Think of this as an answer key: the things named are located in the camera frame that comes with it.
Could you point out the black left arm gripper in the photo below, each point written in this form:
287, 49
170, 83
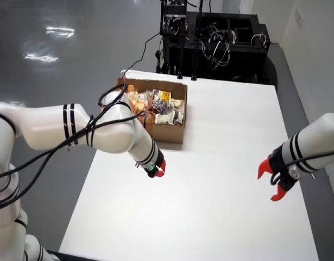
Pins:
154, 170

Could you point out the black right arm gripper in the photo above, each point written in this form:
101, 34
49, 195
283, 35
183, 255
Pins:
278, 168

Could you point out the white printed snack packet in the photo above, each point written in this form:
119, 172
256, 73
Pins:
164, 119

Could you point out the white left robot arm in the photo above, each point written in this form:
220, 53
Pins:
41, 125

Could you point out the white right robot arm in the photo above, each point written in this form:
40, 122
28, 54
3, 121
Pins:
318, 136

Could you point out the orange cookie snack packet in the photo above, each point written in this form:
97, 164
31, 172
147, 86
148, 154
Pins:
138, 106
131, 88

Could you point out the beige snack packet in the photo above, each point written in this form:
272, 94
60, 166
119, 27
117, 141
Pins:
177, 102

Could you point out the yellow snack packet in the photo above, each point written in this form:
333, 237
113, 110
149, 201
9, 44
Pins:
165, 96

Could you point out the pastel candy snack packet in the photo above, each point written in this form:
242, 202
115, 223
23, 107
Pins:
146, 98

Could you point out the brown cardboard box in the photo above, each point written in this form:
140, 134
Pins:
169, 133

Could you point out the black stand pole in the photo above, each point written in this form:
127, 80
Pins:
195, 54
180, 54

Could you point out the black equipment rack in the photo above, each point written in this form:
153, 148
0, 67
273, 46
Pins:
237, 62

